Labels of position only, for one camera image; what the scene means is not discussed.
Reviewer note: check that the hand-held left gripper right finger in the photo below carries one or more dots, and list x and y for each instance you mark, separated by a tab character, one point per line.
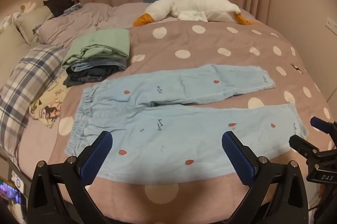
239	160

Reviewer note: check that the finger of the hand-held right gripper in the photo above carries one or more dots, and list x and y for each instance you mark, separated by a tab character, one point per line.
322	125
300	143

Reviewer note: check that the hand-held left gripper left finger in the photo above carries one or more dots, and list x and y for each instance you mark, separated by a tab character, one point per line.
97	158

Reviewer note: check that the light blue strawberry pants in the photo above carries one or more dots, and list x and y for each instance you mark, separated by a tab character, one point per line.
171	129

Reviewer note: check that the yellow cartoon print cloth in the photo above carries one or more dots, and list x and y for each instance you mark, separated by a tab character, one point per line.
47	105

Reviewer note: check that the folded dark jeans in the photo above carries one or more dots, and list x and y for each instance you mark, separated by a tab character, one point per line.
87	76

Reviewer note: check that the device with lit screen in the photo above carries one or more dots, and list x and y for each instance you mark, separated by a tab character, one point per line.
11	192

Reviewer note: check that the folded blue jeans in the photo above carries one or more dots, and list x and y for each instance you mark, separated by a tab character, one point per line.
105	64

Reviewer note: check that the plaid pillow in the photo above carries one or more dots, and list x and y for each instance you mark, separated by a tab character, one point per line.
29	82

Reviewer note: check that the folded green garment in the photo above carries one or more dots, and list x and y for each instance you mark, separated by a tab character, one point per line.
105	41

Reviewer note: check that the pink polka dot bedspread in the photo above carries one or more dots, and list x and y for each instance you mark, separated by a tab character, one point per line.
210	39

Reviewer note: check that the beige padded headboard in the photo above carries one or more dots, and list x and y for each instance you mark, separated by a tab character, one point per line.
11	55

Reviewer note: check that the pink quilt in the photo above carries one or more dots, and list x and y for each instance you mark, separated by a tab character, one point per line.
87	16

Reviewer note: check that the blue plaid shirt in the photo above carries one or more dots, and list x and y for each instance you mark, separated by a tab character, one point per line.
73	8

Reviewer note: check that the beige pillow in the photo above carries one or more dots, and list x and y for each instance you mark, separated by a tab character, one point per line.
31	20

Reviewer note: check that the black garment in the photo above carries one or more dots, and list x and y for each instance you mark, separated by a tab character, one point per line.
58	4

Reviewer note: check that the white goose plush toy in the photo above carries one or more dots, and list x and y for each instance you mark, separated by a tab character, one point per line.
200	4

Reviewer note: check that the white wall socket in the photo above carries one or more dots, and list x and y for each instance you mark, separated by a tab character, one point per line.
331	26

